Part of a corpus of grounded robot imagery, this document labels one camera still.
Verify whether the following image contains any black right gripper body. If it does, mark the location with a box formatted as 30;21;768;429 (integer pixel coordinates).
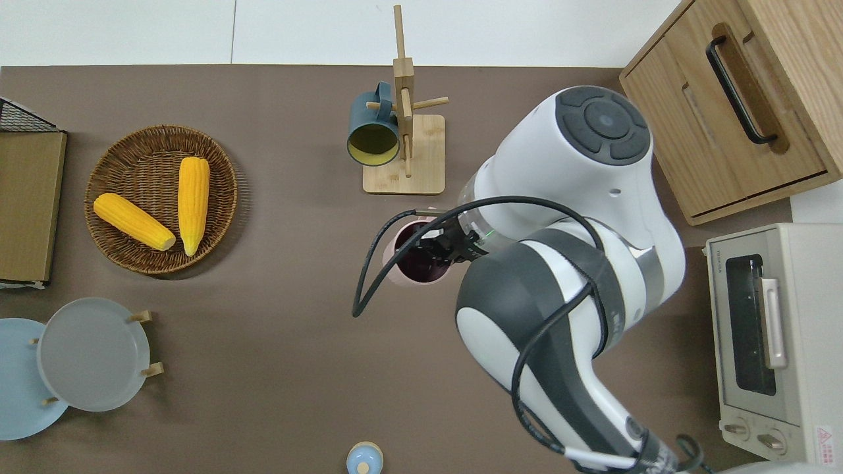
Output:
428;217;491;264

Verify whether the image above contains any pink mug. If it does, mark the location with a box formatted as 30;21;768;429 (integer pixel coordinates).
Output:
382;219;458;286

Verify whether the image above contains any wooden mug rack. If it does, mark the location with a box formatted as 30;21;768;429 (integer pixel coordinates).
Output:
362;5;450;196

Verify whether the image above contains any dark blue mug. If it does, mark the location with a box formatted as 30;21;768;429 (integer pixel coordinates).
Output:
346;82;401;167

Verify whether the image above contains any brown table mat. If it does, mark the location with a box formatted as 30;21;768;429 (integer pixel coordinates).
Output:
0;64;794;474

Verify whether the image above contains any small blue round knob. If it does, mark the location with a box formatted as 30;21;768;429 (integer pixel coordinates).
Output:
346;441;385;474

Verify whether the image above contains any yellow corn cob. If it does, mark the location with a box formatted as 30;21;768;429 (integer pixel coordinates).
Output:
178;157;211;257
93;192;177;251

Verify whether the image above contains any wooden plate rack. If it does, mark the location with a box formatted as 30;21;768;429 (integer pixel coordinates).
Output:
28;309;165;406

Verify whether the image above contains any round wicker basket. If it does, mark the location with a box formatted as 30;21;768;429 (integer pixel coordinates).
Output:
84;124;239;275

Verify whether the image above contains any grey plate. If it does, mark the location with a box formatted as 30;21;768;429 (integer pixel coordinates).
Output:
36;297;151;413

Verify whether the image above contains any wooden drawer cabinet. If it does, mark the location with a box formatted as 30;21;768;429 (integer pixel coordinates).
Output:
619;0;843;226

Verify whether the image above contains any white toaster oven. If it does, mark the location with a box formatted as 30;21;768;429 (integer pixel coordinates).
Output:
703;223;843;474

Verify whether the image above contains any light blue plate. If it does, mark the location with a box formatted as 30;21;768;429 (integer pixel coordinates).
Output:
0;318;70;441

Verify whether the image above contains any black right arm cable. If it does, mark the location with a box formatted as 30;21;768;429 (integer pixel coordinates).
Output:
351;196;709;474

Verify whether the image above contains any black cabinet handle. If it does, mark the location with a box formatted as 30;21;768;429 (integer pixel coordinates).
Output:
706;35;779;145

